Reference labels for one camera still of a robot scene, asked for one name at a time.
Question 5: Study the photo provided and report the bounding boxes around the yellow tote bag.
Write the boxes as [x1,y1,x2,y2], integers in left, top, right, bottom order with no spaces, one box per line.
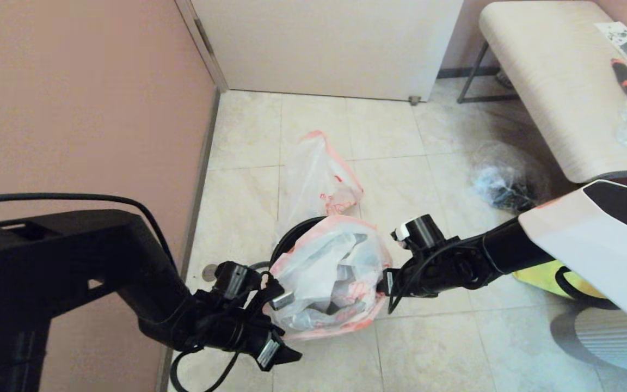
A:
[512,260,608,299]

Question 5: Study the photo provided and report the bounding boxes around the clear plastic bag dark contents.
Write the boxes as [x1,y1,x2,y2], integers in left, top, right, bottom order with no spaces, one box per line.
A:
[469,143,551,214]

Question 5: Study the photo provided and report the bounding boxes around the black round trash bin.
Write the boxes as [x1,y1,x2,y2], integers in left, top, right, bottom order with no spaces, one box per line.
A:
[269,216,396,333]

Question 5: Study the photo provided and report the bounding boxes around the grey ribbed round object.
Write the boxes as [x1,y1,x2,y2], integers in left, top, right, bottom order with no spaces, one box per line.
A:
[550,308,627,373]

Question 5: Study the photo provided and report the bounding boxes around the beige bench with black legs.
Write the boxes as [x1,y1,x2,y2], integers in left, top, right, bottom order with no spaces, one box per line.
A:
[457,1,627,183]

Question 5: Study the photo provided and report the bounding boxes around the white door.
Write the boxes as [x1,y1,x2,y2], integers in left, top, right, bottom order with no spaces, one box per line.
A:
[191,0,464,103]

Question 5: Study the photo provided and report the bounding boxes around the black and orange tool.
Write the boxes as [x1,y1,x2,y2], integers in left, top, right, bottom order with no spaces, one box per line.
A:
[610,58,627,96]

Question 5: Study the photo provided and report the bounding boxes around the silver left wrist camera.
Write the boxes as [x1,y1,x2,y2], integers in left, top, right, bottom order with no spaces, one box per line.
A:
[270,291,295,311]

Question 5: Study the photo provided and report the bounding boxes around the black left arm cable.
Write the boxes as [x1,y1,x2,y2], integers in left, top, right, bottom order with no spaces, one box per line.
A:
[0,193,241,392]

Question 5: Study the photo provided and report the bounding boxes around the white door frame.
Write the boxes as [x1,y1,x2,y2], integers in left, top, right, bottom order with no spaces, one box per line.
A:
[175,0,231,93]

